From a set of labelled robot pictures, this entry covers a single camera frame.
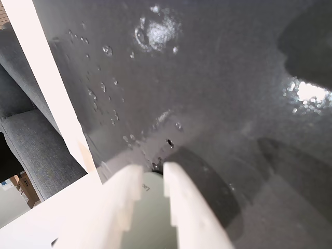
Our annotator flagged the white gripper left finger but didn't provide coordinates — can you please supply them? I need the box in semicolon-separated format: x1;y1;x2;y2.
53;164;144;249

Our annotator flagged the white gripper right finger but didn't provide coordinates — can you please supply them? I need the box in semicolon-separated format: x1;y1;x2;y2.
163;161;236;249

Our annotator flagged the pale grey round device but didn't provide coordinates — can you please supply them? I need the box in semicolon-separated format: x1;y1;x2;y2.
119;171;180;249

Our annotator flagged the brown cardboard box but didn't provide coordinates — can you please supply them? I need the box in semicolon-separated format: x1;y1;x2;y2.
15;172;42;209

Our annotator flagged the grey fabric sofa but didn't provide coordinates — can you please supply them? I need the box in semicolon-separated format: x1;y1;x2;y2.
0;25;88;202

